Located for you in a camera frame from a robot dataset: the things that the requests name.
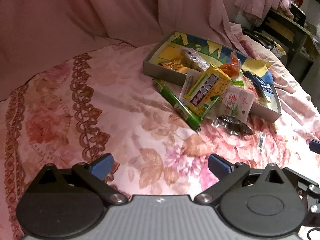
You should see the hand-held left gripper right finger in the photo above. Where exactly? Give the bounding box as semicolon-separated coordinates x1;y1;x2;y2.
194;154;290;205

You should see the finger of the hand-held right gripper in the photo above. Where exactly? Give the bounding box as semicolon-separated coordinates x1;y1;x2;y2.
309;140;320;154
282;166;320;215

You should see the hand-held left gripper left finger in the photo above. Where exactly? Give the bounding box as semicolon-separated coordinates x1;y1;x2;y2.
30;153;128;205

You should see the clear packet of dark snack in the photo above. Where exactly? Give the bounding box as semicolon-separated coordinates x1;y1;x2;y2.
212;114;254;137

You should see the white floral snack packet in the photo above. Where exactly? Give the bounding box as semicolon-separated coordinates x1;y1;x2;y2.
221;84;256;122

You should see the green stick snack packet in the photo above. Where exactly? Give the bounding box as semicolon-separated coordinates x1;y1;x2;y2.
154;79;202;131

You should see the yellow and green snack packet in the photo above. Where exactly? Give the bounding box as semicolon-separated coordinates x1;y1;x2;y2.
184;64;232;117

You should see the blue stick snack packet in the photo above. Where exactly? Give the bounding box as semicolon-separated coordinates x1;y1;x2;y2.
243;70;273;96

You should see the orange snack packet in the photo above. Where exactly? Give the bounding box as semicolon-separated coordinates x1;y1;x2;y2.
219;54;241;78

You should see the grey box with colourful lining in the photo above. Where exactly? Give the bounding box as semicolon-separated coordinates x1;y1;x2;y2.
143;31;282;122

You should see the golden snack packet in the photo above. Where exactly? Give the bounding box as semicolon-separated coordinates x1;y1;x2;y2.
159;59;188;75

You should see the pink floral bedsheet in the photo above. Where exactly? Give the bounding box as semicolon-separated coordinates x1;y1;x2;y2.
0;22;320;240

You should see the small clear barcode wrapper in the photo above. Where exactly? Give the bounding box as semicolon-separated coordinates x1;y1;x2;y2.
257;132;267;148

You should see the clear pale snack packet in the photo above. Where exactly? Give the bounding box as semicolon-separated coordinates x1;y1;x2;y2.
180;69;202;107

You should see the clear rice cracker packet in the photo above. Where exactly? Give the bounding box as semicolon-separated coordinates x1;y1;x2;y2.
179;48;211;72

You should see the dark wooden desk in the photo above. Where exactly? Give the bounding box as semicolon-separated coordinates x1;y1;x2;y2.
259;7;320;82

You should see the black box on desk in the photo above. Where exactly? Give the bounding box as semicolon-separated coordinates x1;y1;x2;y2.
289;1;307;27

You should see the large pink bed curtain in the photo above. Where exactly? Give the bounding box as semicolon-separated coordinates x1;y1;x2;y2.
0;0;242;103

